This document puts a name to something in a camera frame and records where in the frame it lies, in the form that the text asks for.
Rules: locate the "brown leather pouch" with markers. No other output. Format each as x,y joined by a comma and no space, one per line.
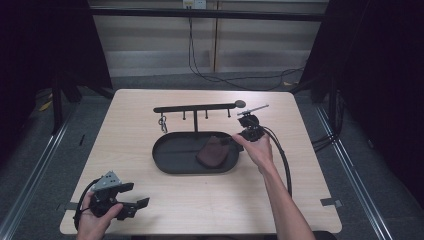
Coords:
211,155

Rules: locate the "metal floor rail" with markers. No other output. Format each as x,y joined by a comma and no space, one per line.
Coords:
353,173
33,181

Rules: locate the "black curtain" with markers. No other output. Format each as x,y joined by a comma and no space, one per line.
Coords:
40,50
383,83

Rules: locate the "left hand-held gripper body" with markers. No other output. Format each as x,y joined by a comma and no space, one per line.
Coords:
103,200

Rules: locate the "person's left hand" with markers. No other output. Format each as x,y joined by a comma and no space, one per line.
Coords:
91,228

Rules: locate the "small black floor strip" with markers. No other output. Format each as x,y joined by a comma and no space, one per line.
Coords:
81,140

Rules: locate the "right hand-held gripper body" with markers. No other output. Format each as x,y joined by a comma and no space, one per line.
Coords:
251,128

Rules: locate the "yellow floor scrap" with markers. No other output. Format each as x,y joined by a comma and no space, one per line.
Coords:
45,106

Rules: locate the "black horizontal metal bar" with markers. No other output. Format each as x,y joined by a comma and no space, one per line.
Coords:
206,14

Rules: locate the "black metal stand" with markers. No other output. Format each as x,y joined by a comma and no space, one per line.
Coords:
57,110

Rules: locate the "grey tape strip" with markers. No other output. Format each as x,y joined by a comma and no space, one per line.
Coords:
330,202
65,206

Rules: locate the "person's right hand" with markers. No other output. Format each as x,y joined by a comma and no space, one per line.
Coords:
260,153

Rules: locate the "white wall power outlet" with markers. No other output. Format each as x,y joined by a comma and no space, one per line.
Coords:
195,4

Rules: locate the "black key rack with tray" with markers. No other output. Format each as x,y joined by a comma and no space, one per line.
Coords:
176,156

